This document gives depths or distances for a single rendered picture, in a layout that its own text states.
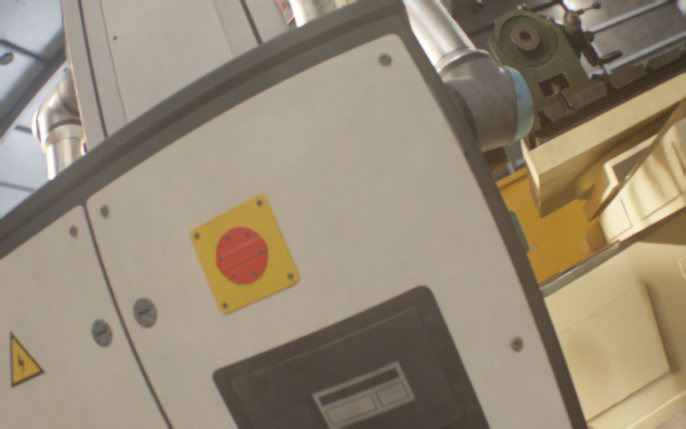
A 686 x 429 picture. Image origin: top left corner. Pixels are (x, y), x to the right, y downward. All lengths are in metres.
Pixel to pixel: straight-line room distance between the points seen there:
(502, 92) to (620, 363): 1.15
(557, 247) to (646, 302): 2.41
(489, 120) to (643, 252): 1.08
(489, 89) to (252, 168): 0.67
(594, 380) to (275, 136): 1.69
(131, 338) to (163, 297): 0.05
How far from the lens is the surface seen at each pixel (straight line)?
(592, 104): 1.99
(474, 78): 1.15
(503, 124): 1.14
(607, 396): 2.12
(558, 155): 1.92
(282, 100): 0.52
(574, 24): 1.99
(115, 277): 0.55
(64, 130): 1.42
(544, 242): 4.46
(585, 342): 2.09
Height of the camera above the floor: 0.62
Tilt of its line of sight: 10 degrees up
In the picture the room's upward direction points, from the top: 24 degrees counter-clockwise
